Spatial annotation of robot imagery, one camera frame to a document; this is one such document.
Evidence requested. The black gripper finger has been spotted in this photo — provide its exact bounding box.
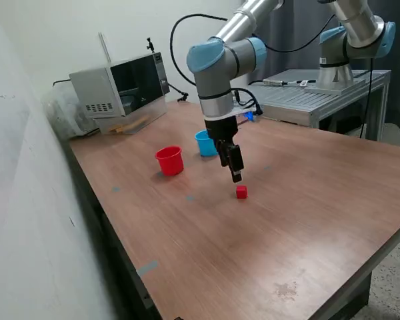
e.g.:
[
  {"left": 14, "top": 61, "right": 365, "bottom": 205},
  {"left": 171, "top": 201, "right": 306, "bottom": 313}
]
[
  {"left": 216, "top": 139, "right": 229, "bottom": 168},
  {"left": 226, "top": 143, "right": 245, "bottom": 184}
]

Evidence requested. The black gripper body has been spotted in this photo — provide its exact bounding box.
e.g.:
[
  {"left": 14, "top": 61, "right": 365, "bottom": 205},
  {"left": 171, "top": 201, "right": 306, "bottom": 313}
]
[{"left": 205, "top": 116, "right": 239, "bottom": 143}]

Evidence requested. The blue plastic cup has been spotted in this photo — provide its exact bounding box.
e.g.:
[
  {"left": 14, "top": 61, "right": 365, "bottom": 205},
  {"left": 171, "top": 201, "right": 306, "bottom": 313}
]
[{"left": 194, "top": 129, "right": 219, "bottom": 157}]

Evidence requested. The red plastic cup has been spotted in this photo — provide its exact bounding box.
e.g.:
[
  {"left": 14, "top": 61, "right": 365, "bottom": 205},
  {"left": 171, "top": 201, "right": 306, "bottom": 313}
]
[{"left": 155, "top": 145, "right": 185, "bottom": 176}]

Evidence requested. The metal robot mounting table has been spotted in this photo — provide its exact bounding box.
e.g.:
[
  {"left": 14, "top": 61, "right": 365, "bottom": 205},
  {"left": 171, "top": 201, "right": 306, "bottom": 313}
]
[{"left": 218, "top": 69, "right": 391, "bottom": 141}]

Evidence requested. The wooden stick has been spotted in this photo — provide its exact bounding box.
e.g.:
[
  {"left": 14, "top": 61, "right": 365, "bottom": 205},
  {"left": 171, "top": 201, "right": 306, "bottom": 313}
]
[{"left": 108, "top": 115, "right": 151, "bottom": 135}]

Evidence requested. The dark grey curtain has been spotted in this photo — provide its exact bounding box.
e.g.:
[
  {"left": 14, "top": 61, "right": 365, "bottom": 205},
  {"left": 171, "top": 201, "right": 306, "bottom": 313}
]
[{"left": 245, "top": 0, "right": 400, "bottom": 137}]

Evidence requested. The silver microwave oven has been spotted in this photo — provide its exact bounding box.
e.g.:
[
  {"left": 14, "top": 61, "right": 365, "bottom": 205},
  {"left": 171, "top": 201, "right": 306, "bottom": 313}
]
[{"left": 69, "top": 51, "right": 171, "bottom": 118}]

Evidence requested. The long tape strip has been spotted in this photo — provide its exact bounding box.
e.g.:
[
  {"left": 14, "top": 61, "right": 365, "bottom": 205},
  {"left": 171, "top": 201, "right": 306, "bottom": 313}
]
[{"left": 135, "top": 260, "right": 159, "bottom": 277}]

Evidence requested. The thin white rod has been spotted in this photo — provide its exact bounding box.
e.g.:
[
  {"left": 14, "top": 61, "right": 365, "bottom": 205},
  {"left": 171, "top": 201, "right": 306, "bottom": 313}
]
[{"left": 98, "top": 31, "right": 113, "bottom": 64}]

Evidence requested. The crumpled clear plastic bag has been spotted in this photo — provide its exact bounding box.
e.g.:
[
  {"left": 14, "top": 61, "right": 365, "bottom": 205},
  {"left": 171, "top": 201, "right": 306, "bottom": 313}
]
[{"left": 41, "top": 83, "right": 101, "bottom": 141}]

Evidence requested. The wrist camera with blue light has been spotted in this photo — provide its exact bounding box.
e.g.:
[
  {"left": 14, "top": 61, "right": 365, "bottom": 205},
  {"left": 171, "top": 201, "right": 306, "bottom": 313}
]
[{"left": 233, "top": 105, "right": 263, "bottom": 123}]

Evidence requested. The metal connector with cable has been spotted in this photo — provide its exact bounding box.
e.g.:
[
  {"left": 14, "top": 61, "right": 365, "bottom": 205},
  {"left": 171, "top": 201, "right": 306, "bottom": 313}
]
[{"left": 262, "top": 78, "right": 317, "bottom": 88}]

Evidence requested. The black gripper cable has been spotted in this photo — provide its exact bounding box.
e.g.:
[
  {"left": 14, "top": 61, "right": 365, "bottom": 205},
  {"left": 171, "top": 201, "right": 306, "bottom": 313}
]
[{"left": 169, "top": 12, "right": 337, "bottom": 87}]

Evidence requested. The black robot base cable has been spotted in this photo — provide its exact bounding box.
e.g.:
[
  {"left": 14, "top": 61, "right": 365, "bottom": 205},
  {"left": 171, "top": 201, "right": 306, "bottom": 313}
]
[{"left": 359, "top": 58, "right": 376, "bottom": 139}]

